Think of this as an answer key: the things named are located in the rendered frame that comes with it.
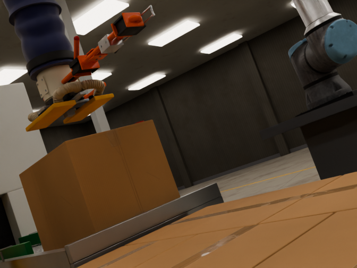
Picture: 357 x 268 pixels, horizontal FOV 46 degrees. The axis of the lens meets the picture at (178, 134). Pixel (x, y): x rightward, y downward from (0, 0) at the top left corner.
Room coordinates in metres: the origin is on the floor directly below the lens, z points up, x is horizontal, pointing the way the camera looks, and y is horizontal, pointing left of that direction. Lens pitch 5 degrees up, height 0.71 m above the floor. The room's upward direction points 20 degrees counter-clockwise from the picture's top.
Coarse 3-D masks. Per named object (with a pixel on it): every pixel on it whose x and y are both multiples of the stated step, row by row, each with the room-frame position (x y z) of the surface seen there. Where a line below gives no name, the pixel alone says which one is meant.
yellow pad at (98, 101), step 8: (96, 96) 1.78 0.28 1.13; (104, 96) 1.80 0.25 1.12; (112, 96) 1.83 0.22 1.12; (88, 104) 1.82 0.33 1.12; (96, 104) 1.85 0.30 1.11; (80, 112) 1.90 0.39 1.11; (88, 112) 1.96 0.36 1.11; (64, 120) 2.01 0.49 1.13; (72, 120) 2.01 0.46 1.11; (80, 120) 2.08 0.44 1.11
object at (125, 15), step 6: (132, 12) 1.38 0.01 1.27; (138, 12) 1.40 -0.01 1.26; (120, 18) 1.38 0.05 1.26; (126, 18) 1.36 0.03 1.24; (114, 24) 1.41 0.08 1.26; (120, 24) 1.40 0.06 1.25; (126, 24) 1.36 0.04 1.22; (132, 24) 1.37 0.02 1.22; (138, 24) 1.39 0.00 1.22; (114, 30) 1.42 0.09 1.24; (120, 30) 1.41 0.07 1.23; (126, 30) 1.39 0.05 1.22; (132, 30) 1.41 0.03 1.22; (138, 30) 1.43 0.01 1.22; (120, 36) 1.43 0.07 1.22; (126, 36) 1.45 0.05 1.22
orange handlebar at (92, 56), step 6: (132, 18) 1.36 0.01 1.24; (138, 18) 1.37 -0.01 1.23; (108, 36) 1.47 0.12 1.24; (114, 36) 1.45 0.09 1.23; (96, 48) 1.54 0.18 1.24; (90, 54) 1.57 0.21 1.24; (96, 54) 1.56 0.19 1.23; (102, 54) 1.58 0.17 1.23; (84, 60) 1.61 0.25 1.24; (90, 60) 1.59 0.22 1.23; (96, 60) 1.61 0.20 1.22; (66, 78) 1.75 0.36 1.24
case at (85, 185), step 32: (128, 128) 1.66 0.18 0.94; (64, 160) 1.53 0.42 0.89; (96, 160) 1.55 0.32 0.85; (128, 160) 1.63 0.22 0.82; (160, 160) 1.72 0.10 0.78; (32, 192) 1.87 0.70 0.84; (64, 192) 1.61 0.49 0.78; (96, 192) 1.52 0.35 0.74; (128, 192) 1.60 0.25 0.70; (160, 192) 1.69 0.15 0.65; (64, 224) 1.69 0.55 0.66; (96, 224) 1.50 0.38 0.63
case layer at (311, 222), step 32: (288, 192) 1.23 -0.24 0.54; (320, 192) 1.04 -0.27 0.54; (352, 192) 0.90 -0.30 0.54; (192, 224) 1.29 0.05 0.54; (224, 224) 1.08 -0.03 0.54; (256, 224) 0.94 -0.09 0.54; (288, 224) 0.82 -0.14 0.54; (320, 224) 0.73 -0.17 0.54; (352, 224) 0.66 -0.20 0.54; (128, 256) 1.13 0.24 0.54; (160, 256) 0.97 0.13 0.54; (192, 256) 0.84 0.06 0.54; (224, 256) 0.75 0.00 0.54; (256, 256) 0.68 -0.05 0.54; (288, 256) 0.61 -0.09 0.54; (320, 256) 0.56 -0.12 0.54; (352, 256) 0.52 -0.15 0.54
